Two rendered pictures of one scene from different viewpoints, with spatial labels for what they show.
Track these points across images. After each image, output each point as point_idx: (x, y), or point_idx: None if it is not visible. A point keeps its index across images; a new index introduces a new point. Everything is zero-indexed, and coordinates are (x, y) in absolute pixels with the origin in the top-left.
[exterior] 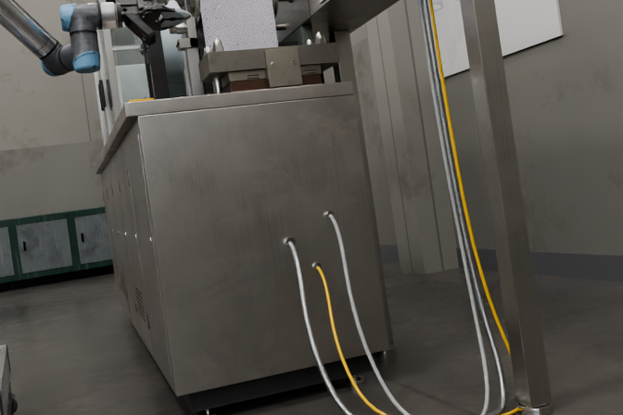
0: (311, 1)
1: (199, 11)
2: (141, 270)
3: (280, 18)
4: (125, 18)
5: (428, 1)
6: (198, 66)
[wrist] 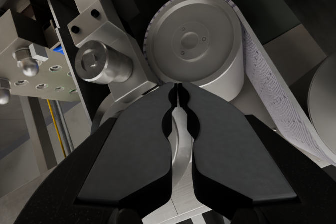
0: None
1: (92, 124)
2: None
3: (242, 89)
4: None
5: (62, 148)
6: (15, 34)
